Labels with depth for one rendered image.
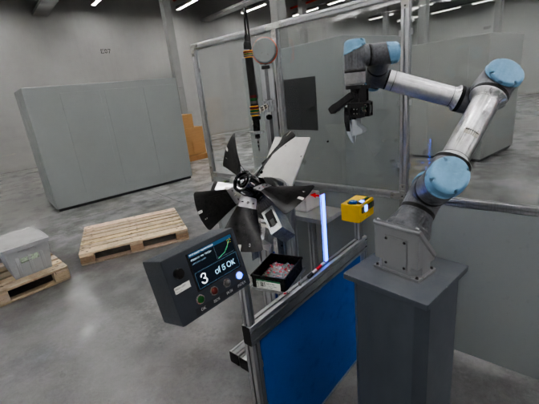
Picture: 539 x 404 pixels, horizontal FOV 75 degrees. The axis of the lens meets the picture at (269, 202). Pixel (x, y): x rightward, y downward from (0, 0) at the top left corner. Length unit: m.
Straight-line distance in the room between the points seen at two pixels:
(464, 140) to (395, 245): 0.39
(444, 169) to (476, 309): 1.31
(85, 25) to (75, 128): 7.63
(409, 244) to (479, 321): 1.22
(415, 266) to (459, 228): 0.93
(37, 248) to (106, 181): 3.16
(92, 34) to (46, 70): 1.94
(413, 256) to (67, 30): 13.45
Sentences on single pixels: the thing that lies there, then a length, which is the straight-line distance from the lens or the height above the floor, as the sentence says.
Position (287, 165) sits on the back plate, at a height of 1.22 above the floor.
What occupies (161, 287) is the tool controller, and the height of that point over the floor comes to 1.17.
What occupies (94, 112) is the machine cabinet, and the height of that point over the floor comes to 1.57.
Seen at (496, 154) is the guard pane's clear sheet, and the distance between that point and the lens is 2.02.
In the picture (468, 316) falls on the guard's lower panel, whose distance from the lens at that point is 2.38.
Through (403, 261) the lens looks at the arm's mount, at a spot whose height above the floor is 1.06.
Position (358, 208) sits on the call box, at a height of 1.06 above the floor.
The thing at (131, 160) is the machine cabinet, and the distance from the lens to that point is 7.20.
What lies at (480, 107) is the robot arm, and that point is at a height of 1.52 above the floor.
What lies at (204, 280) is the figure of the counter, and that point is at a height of 1.16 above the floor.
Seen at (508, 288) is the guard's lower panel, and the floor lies 0.54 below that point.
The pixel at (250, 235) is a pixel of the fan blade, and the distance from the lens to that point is 1.72.
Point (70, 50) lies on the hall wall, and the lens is 13.93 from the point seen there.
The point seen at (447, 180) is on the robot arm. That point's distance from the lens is 1.16.
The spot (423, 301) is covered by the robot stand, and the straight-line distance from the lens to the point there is 1.18.
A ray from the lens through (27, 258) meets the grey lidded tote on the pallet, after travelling 4.20.
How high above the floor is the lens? 1.65
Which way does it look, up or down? 18 degrees down
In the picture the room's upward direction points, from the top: 6 degrees counter-clockwise
